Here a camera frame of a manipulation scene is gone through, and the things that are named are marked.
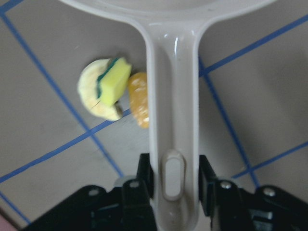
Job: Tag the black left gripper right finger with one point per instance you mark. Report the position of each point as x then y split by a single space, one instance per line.
206 178

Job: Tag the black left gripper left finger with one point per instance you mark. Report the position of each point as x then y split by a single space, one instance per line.
145 172

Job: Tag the yellow green sponge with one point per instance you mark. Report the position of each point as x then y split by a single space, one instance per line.
111 84

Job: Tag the pale banana peel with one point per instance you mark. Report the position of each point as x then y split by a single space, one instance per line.
87 90

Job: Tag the white plastic dustpan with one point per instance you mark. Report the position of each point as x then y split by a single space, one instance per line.
172 30

